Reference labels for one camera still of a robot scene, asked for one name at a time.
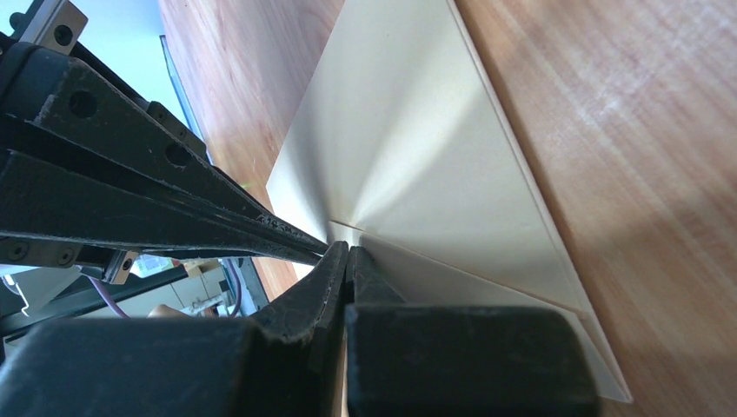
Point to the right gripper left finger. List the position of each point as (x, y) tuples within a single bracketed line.
[(283, 360)]

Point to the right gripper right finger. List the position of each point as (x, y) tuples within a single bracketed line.
[(406, 359)]

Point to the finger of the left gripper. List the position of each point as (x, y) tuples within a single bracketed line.
[(57, 109), (43, 201)]

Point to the brown paper envelope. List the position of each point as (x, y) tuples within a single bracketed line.
[(400, 145)]

